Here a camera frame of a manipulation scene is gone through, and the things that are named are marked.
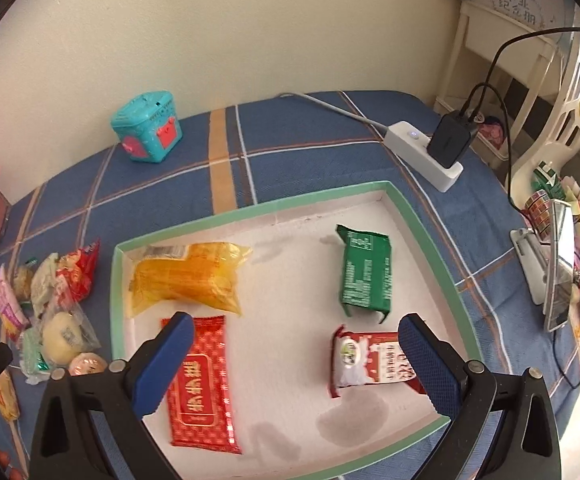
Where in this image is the pink swiss roll packet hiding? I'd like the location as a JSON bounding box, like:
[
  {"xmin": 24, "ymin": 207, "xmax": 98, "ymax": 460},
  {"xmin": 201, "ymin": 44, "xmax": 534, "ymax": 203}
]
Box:
[{"xmin": 0, "ymin": 264, "xmax": 29, "ymax": 342}]

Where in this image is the phone on white stand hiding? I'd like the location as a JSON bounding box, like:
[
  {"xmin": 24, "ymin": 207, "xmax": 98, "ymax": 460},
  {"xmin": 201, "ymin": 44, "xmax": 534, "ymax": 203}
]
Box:
[{"xmin": 510, "ymin": 200, "xmax": 575, "ymax": 333}]

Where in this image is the white power strip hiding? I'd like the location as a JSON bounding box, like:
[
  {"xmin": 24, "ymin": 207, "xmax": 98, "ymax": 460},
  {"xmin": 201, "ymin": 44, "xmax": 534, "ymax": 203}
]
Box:
[{"xmin": 384, "ymin": 122, "xmax": 464, "ymax": 193}]

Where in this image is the green snack packet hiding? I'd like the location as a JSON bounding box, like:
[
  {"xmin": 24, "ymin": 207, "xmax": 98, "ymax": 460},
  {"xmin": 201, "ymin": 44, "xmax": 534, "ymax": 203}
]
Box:
[{"xmin": 337, "ymin": 224, "xmax": 392, "ymax": 324}]

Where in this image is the green white wafer packet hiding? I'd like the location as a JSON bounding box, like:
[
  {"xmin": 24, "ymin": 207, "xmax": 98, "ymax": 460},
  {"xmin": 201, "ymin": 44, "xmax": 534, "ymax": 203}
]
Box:
[{"xmin": 20, "ymin": 326, "xmax": 51, "ymax": 386}]

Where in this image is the teal toy house box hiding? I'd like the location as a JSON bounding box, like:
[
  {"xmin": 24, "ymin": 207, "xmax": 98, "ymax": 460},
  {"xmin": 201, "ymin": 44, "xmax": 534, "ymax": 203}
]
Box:
[{"xmin": 111, "ymin": 90, "xmax": 183, "ymax": 164}]

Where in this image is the long red snack packet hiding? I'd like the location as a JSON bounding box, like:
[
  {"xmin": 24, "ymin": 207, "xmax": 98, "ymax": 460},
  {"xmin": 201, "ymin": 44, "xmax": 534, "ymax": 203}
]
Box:
[{"xmin": 166, "ymin": 315, "xmax": 241, "ymax": 454}]

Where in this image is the white wooden chair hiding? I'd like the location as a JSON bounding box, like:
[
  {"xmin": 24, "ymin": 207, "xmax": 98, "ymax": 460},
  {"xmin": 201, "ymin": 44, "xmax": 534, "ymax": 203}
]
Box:
[{"xmin": 434, "ymin": 0, "xmax": 567, "ymax": 140}]

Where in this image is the clear bagged round bread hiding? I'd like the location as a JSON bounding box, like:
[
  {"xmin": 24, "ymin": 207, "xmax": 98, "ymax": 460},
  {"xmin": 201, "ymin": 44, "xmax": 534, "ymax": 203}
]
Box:
[{"xmin": 40, "ymin": 275, "xmax": 101, "ymax": 368}]

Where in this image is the black charger cable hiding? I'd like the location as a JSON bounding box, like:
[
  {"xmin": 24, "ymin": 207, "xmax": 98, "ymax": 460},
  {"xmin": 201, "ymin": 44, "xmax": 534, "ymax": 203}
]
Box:
[{"xmin": 461, "ymin": 26, "xmax": 580, "ymax": 391}]

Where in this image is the red crinkly snack packet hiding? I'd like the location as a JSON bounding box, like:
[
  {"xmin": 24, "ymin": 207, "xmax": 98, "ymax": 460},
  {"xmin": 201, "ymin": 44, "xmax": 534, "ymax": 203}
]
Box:
[{"xmin": 56, "ymin": 240, "xmax": 100, "ymax": 301}]

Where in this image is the black charger plug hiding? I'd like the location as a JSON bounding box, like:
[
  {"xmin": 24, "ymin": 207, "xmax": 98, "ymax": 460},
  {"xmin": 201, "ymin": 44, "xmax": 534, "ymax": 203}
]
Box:
[{"xmin": 427, "ymin": 110, "xmax": 478, "ymax": 169}]

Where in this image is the red white milk biscuit packet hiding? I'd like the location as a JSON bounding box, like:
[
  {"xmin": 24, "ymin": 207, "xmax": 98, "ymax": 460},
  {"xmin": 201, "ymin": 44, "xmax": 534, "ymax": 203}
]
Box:
[{"xmin": 329, "ymin": 325, "xmax": 425, "ymax": 398}]

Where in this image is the cookie in clear green wrapper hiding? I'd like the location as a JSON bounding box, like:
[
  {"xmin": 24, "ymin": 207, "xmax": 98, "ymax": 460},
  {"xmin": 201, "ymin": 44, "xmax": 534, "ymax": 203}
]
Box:
[{"xmin": 12, "ymin": 258, "xmax": 37, "ymax": 304}]

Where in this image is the beige white snack packet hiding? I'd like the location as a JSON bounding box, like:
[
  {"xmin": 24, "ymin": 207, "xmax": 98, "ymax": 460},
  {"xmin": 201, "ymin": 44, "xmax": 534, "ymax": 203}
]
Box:
[{"xmin": 30, "ymin": 252, "xmax": 60, "ymax": 318}]

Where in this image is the yellow orange snack bag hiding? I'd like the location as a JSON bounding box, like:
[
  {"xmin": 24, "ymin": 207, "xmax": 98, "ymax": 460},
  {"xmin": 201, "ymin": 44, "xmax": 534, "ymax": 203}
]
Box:
[{"xmin": 127, "ymin": 242, "xmax": 252, "ymax": 318}]

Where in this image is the orange jelly cup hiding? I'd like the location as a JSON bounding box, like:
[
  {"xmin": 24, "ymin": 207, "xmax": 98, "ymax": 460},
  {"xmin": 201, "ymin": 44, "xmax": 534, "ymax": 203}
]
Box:
[{"xmin": 68, "ymin": 352, "xmax": 107, "ymax": 376}]

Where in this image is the blue plaid tablecloth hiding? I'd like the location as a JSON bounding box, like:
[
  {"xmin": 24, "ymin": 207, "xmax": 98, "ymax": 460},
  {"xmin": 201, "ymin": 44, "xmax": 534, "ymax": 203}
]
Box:
[{"xmin": 0, "ymin": 89, "xmax": 580, "ymax": 480}]

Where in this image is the yellow bread packet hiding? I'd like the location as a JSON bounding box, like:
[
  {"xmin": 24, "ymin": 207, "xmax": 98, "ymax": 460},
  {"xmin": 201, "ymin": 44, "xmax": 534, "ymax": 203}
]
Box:
[{"xmin": 0, "ymin": 370, "xmax": 20, "ymax": 422}]

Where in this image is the white tray green rim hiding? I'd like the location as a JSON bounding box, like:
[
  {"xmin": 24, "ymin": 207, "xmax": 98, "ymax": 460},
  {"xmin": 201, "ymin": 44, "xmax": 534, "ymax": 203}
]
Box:
[{"xmin": 110, "ymin": 181, "xmax": 481, "ymax": 479}]

